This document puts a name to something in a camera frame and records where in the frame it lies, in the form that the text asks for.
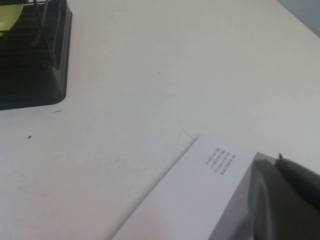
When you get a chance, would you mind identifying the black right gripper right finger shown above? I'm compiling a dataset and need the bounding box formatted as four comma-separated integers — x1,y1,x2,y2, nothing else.
274,153,320,200

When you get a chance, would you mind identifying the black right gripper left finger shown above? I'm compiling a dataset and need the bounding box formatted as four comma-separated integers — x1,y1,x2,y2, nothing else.
246,158,320,240

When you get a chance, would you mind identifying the yellow round plate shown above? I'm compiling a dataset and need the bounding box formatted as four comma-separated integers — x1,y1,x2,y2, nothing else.
0,3,25,33

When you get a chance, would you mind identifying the white cardboard box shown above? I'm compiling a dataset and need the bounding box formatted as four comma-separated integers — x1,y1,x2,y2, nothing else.
111,134,280,240

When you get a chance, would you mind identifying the black plastic drip tray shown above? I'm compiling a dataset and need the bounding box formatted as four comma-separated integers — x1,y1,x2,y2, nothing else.
0,0,73,111

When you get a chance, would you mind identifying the black wire dish rack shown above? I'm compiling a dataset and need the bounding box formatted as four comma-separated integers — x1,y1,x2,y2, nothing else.
0,0,58,68

